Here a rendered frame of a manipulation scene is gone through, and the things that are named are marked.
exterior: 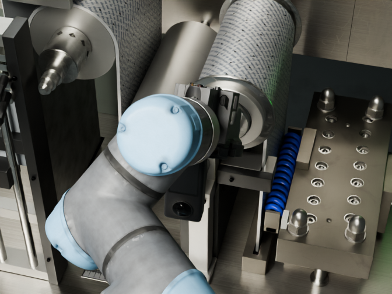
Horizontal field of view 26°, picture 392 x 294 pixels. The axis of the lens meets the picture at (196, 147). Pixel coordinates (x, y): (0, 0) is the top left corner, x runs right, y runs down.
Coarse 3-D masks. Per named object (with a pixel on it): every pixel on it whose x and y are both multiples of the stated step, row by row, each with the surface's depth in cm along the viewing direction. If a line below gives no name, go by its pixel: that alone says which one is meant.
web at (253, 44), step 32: (96, 0) 128; (128, 0) 133; (160, 0) 149; (256, 0) 144; (128, 32) 133; (160, 32) 154; (224, 32) 139; (256, 32) 137; (288, 32) 143; (128, 64) 137; (224, 64) 131; (256, 64) 132; (288, 64) 147; (64, 96) 152; (128, 96) 141; (64, 128) 155; (96, 128) 174; (64, 160) 158; (64, 192) 161
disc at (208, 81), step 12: (204, 84) 129; (216, 84) 128; (228, 84) 128; (240, 84) 127; (252, 84) 127; (264, 96) 128; (264, 108) 129; (264, 120) 131; (264, 132) 132; (252, 144) 135
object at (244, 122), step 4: (240, 104) 129; (244, 108) 129; (232, 112) 129; (244, 112) 129; (232, 116) 129; (244, 116) 129; (248, 116) 130; (240, 120) 129; (244, 120) 129; (248, 120) 129; (240, 124) 130; (244, 124) 130; (248, 124) 130; (240, 128) 130; (244, 128) 130; (248, 128) 130; (240, 132) 131; (244, 132) 131; (240, 136) 132
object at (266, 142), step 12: (288, 72) 150; (288, 84) 154; (276, 108) 141; (276, 120) 144; (276, 132) 148; (264, 144) 135; (276, 144) 152; (264, 156) 137; (276, 156) 156; (264, 192) 145; (264, 204) 149
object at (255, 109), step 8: (224, 88) 127; (232, 88) 127; (240, 96) 127; (248, 96) 128; (248, 104) 128; (256, 104) 128; (248, 112) 129; (256, 112) 129; (256, 120) 130; (256, 128) 131; (248, 136) 133; (256, 136) 132
